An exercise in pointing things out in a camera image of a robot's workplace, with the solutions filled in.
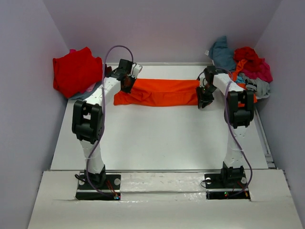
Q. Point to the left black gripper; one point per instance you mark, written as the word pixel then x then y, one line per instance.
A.
pixel 128 90

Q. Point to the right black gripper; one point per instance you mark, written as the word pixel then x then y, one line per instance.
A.
pixel 202 99

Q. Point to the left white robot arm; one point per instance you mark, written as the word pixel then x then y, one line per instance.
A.
pixel 88 118

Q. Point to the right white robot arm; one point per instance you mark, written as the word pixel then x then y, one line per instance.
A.
pixel 238 114

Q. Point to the folded maroon t-shirt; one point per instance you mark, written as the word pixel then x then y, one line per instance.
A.
pixel 107 70

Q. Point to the folded pink t-shirt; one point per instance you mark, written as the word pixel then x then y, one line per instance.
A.
pixel 90 88

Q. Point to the teal blue crumpled t-shirt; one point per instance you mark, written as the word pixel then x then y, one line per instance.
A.
pixel 222 55

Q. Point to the folded light blue t-shirt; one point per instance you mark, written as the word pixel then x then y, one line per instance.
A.
pixel 85 95

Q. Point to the folded red t-shirt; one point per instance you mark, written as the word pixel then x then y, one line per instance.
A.
pixel 76 72

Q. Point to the grey crumpled t-shirt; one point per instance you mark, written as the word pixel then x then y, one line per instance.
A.
pixel 260 88

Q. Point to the red crumpled t-shirt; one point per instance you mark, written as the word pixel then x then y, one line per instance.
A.
pixel 252 60

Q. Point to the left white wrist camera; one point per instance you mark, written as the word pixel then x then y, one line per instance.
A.
pixel 136 69

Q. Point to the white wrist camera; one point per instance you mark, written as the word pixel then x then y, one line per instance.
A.
pixel 202 80
pixel 136 69

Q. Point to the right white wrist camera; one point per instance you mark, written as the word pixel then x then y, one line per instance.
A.
pixel 202 80

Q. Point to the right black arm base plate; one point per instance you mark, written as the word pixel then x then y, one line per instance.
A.
pixel 218 190

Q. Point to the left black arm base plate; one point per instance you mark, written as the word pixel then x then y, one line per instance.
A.
pixel 108 191

